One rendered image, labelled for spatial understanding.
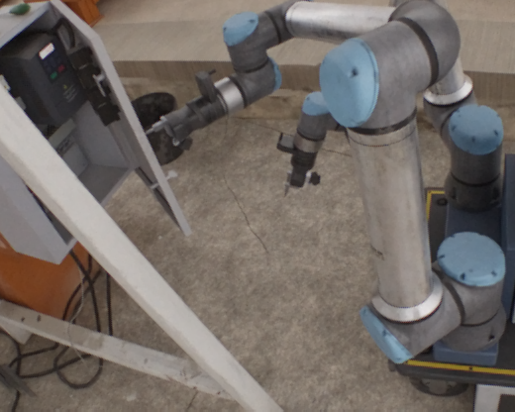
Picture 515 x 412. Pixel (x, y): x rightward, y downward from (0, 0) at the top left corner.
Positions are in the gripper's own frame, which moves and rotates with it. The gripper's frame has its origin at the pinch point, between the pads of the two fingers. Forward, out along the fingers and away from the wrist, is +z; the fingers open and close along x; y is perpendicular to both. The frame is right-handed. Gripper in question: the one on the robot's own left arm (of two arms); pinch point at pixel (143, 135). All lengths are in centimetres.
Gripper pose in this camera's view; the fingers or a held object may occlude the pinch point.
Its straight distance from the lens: 131.4
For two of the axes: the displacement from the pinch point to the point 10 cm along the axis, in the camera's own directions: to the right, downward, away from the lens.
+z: -8.2, 5.1, -2.7
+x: -5.3, -4.8, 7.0
